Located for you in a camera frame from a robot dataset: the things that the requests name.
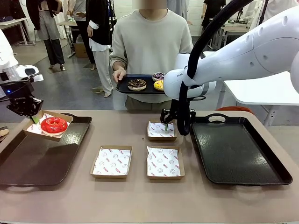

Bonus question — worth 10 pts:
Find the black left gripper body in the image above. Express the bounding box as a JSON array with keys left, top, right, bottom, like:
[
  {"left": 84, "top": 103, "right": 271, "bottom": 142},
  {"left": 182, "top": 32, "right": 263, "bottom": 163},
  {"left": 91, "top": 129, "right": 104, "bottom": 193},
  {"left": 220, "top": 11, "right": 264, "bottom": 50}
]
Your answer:
[{"left": 0, "top": 80, "right": 35, "bottom": 103}]

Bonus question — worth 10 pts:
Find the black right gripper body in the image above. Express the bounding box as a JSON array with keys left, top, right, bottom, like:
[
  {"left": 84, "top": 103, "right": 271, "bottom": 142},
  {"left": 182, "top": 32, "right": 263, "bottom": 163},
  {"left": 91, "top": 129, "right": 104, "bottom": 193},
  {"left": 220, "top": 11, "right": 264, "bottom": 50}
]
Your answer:
[{"left": 170, "top": 99, "right": 196, "bottom": 123}]

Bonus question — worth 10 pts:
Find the shallow brown cardboard box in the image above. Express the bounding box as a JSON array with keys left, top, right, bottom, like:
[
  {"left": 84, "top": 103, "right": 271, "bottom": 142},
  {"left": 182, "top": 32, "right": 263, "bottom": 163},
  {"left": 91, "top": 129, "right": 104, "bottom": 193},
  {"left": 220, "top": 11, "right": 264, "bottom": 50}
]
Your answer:
[
  {"left": 146, "top": 146, "right": 185, "bottom": 180},
  {"left": 23, "top": 110, "right": 74, "bottom": 142},
  {"left": 90, "top": 146, "right": 133, "bottom": 180},
  {"left": 147, "top": 120, "right": 178, "bottom": 142}
]

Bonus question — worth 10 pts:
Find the red glazed donut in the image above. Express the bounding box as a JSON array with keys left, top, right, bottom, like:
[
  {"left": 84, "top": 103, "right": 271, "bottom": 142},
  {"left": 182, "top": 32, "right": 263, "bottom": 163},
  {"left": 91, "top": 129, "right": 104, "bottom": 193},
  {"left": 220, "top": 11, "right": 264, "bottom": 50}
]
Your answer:
[{"left": 41, "top": 117, "right": 69, "bottom": 137}]

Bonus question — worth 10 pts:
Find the purple glazed donut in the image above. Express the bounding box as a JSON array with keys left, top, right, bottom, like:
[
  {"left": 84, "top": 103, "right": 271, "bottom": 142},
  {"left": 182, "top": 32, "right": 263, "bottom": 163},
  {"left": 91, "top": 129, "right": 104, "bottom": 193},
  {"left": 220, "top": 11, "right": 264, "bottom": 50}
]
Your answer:
[{"left": 152, "top": 72, "right": 166, "bottom": 82}]

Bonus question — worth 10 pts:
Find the chocolate sprinkled donut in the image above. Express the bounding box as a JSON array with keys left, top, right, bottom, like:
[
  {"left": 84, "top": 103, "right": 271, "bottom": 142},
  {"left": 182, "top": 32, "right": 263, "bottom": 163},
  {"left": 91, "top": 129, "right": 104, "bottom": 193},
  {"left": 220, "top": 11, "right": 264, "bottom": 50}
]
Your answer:
[{"left": 127, "top": 78, "right": 147, "bottom": 91}]

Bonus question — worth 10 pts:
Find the black serving tray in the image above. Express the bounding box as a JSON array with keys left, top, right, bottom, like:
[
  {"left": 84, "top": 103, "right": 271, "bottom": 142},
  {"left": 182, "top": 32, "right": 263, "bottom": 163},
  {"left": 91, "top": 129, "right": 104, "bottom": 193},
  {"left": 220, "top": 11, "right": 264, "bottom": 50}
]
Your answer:
[{"left": 116, "top": 74, "right": 167, "bottom": 95}]

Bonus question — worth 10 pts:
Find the person's right forearm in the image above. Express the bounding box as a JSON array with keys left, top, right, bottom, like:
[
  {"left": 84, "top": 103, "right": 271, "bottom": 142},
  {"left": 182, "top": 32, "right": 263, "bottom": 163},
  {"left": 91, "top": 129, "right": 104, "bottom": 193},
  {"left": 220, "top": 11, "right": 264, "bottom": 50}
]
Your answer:
[{"left": 109, "top": 55, "right": 128, "bottom": 71}]

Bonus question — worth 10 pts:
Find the person's right hand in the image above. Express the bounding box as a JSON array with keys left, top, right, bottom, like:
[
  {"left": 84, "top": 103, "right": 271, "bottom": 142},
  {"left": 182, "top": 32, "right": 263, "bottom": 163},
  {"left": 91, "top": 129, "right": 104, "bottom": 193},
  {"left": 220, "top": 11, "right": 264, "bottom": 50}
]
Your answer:
[{"left": 113, "top": 69, "right": 127, "bottom": 84}]

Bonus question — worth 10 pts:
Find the orange stool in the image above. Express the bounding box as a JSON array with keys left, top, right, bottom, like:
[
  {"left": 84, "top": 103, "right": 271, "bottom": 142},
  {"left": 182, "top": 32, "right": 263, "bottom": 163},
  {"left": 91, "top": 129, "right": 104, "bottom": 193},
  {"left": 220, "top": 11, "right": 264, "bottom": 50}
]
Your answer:
[{"left": 216, "top": 106, "right": 255, "bottom": 115}]

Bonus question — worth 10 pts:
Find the white workshop table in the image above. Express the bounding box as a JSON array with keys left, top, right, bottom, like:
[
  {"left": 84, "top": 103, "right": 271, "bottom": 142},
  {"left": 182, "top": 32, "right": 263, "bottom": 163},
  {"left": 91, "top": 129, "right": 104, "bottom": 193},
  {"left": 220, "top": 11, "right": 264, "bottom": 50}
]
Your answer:
[{"left": 0, "top": 17, "right": 36, "bottom": 47}]

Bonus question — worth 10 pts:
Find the brown cardboard carton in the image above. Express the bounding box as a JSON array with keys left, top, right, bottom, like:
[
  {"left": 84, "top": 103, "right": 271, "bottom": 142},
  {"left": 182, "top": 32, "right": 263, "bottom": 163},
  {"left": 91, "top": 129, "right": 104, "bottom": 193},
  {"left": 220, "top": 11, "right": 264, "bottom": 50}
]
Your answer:
[{"left": 74, "top": 42, "right": 89, "bottom": 58}]

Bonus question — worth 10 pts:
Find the person in beige sweater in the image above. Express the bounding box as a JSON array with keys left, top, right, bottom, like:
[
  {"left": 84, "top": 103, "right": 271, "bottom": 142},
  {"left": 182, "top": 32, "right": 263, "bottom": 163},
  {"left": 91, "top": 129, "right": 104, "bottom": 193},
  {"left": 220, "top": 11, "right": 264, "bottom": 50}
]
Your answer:
[{"left": 109, "top": 0, "right": 194, "bottom": 111}]

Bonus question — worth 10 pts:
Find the bystander in grey trousers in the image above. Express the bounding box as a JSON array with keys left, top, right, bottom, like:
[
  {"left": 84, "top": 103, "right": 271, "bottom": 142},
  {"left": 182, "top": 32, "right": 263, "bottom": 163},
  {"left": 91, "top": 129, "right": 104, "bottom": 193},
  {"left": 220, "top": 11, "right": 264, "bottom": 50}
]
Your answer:
[{"left": 26, "top": 0, "right": 66, "bottom": 70}]

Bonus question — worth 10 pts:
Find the large white table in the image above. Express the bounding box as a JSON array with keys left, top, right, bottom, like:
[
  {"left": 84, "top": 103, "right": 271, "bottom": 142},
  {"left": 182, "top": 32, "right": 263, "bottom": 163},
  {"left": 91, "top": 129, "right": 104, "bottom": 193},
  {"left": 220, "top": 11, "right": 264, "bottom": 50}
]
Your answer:
[{"left": 203, "top": 51, "right": 299, "bottom": 128}]

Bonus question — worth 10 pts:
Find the small white-framed table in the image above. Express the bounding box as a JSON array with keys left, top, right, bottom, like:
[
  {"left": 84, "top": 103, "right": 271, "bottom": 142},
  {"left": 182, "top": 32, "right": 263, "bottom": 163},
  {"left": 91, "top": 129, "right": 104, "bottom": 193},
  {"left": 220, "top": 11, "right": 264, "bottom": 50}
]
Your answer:
[{"left": 57, "top": 20, "right": 79, "bottom": 59}]

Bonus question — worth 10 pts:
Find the grey-framed workbench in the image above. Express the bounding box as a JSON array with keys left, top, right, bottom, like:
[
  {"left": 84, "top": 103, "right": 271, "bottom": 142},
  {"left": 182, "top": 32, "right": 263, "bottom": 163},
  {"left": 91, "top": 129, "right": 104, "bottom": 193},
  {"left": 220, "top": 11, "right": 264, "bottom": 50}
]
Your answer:
[{"left": 219, "top": 22, "right": 250, "bottom": 51}]

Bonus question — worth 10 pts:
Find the bystander in white trousers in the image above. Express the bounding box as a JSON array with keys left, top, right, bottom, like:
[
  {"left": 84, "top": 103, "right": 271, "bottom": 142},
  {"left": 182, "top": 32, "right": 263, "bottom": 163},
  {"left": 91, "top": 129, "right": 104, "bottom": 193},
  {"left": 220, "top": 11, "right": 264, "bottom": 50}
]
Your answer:
[{"left": 85, "top": 0, "right": 115, "bottom": 98}]

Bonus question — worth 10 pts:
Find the bystander in black clothes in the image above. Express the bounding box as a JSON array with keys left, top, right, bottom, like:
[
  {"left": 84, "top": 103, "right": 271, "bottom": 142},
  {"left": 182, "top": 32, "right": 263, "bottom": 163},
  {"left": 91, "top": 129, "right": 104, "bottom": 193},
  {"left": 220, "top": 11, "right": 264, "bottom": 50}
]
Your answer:
[{"left": 201, "top": 0, "right": 226, "bottom": 31}]

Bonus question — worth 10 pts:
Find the bystander in black trousers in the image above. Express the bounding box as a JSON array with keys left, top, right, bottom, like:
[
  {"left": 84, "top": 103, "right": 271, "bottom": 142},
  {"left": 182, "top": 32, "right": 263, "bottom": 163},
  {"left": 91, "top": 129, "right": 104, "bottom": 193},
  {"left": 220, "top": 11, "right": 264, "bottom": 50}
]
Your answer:
[{"left": 67, "top": 0, "right": 96, "bottom": 70}]

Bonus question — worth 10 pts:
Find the black stand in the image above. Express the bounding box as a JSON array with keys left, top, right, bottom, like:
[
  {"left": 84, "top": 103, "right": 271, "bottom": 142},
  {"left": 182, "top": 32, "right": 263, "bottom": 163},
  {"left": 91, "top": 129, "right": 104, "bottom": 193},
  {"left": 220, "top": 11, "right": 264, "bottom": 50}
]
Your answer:
[{"left": 235, "top": 8, "right": 249, "bottom": 24}]

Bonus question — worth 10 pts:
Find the white hanging fabric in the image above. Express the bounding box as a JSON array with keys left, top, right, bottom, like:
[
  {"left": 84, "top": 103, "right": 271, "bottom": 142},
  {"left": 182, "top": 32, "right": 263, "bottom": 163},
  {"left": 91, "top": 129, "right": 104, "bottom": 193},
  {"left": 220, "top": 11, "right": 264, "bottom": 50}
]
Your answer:
[{"left": 261, "top": 0, "right": 299, "bottom": 24}]

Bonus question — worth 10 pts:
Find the dark brown tray with handles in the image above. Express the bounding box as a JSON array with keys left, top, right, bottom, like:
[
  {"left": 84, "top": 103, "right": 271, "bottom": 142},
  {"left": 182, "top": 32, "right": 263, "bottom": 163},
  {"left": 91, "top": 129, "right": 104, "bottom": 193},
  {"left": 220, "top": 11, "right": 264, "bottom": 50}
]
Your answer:
[{"left": 0, "top": 113, "right": 93, "bottom": 187}]

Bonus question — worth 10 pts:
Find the black rectangular tray with handles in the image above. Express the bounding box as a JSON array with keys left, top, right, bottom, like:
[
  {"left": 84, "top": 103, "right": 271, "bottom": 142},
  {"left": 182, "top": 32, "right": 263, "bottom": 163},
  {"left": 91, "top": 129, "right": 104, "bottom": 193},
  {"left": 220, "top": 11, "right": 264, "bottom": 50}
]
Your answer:
[{"left": 190, "top": 113, "right": 293, "bottom": 187}]

